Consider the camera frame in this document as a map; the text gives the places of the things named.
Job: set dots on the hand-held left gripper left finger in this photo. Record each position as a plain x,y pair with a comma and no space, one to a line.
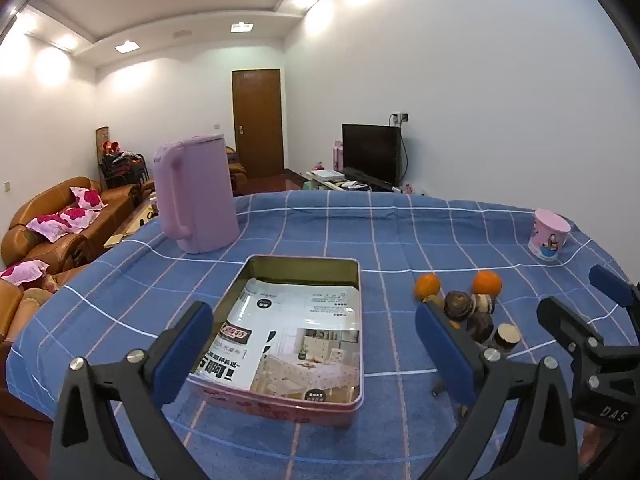
185,350

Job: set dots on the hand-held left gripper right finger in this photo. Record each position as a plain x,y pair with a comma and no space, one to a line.
445,347

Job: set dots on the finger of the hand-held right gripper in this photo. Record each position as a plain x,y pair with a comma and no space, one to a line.
565,321
610,286

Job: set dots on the brown-topped small jar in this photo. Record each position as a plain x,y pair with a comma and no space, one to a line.
506,336

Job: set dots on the pink metal tin box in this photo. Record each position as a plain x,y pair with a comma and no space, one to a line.
280,267

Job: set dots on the pink cartoon cup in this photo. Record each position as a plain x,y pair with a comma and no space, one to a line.
549,237

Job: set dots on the printed paper leaflet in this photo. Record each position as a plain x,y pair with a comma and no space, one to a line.
300,310

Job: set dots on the wooden coffee table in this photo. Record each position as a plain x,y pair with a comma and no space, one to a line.
132,222

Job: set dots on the blue checked tablecloth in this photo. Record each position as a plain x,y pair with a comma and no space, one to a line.
350,230

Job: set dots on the purple electric kettle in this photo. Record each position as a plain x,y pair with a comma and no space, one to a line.
200,195

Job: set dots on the brown leather armchair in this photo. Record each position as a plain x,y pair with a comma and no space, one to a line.
20,320

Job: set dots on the pink floral cushion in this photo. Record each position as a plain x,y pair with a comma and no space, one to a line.
47,227
89,198
22,272
80,217

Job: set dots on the small brown leather sofa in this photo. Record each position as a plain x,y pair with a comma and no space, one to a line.
236,167

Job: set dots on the stacked black chairs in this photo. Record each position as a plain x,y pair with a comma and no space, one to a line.
122,170

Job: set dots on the long brown leather sofa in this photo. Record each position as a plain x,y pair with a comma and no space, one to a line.
40,200

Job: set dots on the black flat television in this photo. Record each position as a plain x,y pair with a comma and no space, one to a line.
370,152

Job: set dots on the white set-top device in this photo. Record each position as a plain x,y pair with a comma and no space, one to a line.
327,174

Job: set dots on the pink gift bag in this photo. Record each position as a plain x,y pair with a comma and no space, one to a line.
338,156

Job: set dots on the tall brown patterned panel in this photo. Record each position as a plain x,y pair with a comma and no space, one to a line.
102,135

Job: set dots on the brown wooden door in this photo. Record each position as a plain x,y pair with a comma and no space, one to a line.
257,125

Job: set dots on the square recessed ceiling light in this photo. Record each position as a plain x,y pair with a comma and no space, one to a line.
241,26
126,46

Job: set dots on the ceiling air vent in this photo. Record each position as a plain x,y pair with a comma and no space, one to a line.
182,34

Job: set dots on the wall socket with plugs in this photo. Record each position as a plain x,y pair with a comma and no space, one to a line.
400,118

